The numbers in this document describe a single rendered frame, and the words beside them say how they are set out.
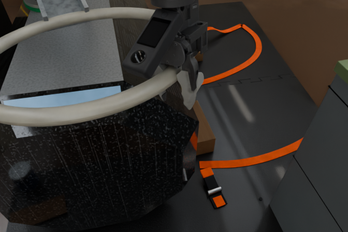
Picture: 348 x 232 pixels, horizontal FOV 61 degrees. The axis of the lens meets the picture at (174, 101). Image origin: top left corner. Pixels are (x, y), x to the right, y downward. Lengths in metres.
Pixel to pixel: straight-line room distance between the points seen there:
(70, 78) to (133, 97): 0.44
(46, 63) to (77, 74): 0.12
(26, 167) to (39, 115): 0.54
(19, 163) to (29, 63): 0.30
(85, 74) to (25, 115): 0.42
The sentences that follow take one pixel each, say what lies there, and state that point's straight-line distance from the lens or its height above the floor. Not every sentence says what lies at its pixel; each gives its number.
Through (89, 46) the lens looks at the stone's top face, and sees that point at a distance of 1.01.
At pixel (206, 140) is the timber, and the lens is 1.57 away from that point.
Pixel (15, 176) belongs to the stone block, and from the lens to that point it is 1.07.
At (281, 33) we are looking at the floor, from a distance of 2.73.
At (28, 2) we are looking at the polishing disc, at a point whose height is 0.85.
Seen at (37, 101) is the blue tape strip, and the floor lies 0.81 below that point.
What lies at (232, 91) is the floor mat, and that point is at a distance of 2.02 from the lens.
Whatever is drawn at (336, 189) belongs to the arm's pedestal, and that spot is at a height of 0.53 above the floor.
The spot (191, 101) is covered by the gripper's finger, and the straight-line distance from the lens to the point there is 0.54.
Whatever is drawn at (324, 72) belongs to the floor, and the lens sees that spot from 2.42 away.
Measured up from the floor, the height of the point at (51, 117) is 1.05.
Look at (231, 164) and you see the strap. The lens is 1.64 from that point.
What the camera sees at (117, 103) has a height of 1.05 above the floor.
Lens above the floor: 1.38
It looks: 46 degrees down
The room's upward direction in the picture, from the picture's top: straight up
